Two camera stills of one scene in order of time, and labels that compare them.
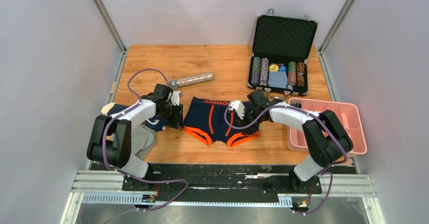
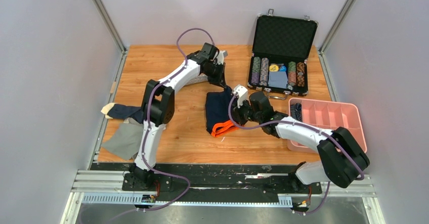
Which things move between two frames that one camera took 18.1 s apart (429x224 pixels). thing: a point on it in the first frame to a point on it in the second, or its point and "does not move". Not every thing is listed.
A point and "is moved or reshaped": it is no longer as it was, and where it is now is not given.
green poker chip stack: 292,73 does not move
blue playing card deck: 278,79 does not move
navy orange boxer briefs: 204,121 is moved or reshaped
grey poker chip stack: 264,72 does not move
